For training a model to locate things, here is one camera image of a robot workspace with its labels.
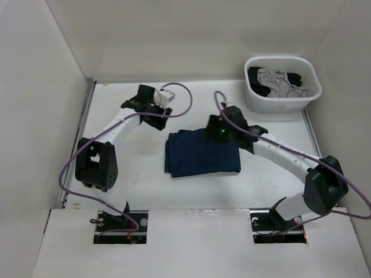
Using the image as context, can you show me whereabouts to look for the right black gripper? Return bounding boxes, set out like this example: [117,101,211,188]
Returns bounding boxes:
[200,115,236,145]

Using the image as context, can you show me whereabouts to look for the dark blue jeans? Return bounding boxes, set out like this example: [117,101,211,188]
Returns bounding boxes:
[164,129,241,178]

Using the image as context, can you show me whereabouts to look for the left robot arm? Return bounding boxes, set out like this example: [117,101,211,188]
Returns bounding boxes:
[75,85,174,200]

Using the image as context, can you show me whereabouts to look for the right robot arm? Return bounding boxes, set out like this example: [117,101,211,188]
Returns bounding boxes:
[205,105,349,231]

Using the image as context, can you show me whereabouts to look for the white plastic basket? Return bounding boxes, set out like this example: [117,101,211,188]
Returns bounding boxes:
[244,56,322,114]

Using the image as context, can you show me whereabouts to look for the black garment in basket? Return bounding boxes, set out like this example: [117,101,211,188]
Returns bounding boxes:
[246,65,304,98]

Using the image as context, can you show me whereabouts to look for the grey garment in basket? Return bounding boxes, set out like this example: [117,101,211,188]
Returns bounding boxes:
[256,68,314,99]

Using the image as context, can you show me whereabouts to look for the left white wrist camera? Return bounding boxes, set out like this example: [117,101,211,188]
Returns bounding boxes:
[154,90,175,107]

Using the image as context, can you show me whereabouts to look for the left aluminium table rail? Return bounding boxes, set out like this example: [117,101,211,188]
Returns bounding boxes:
[56,77,97,209]

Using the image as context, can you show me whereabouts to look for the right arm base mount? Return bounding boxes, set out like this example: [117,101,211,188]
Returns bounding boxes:
[250,209,307,244]

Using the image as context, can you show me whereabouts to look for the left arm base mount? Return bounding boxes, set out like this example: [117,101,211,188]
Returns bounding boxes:
[90,210,149,244]

